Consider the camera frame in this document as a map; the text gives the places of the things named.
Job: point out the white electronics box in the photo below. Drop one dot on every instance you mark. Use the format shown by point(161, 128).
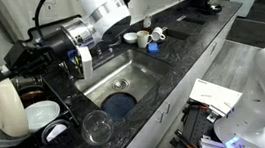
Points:
point(214, 96)

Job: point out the small soap bottle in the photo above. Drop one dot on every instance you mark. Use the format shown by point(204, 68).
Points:
point(147, 22)

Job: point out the small white bowl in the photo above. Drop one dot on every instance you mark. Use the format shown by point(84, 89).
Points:
point(130, 38)

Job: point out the light grey floor mat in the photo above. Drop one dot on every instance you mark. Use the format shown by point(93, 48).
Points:
point(243, 4)

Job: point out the white mug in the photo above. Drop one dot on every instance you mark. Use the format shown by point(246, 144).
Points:
point(157, 34)

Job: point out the metal corner bracket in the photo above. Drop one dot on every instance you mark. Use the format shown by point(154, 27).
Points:
point(212, 117)

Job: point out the steel paper towel dispenser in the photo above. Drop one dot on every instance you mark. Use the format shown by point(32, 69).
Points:
point(15, 13)

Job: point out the aluminium extrusion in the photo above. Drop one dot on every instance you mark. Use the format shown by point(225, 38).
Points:
point(213, 147)

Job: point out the stainless steel sink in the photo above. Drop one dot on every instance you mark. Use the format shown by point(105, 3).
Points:
point(138, 70)

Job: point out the round container with lid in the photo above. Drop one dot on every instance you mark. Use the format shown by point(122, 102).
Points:
point(55, 130)

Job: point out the blue cup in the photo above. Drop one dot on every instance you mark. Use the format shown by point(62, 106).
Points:
point(152, 48)

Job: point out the black perforated base board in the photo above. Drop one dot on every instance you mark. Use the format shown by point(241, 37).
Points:
point(198, 123)

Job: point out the cream mug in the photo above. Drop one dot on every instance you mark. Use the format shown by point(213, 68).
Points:
point(142, 39)

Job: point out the dark blue plate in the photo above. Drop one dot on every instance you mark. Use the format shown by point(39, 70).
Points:
point(119, 106)

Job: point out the copper pan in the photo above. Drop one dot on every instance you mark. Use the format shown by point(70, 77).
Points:
point(32, 95)

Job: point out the white base cabinet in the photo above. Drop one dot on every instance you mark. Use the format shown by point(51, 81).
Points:
point(181, 88)

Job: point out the clear glass cup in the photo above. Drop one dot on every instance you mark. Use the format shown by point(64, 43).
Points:
point(96, 128)

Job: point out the steel pot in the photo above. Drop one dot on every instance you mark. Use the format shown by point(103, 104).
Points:
point(26, 82)

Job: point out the orange black clamp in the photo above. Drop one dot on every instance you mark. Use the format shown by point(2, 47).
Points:
point(196, 104)
point(185, 141)

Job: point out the metal sink drain strainer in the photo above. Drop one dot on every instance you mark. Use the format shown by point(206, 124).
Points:
point(120, 84)

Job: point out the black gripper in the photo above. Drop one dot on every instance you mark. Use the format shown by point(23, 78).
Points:
point(53, 53)

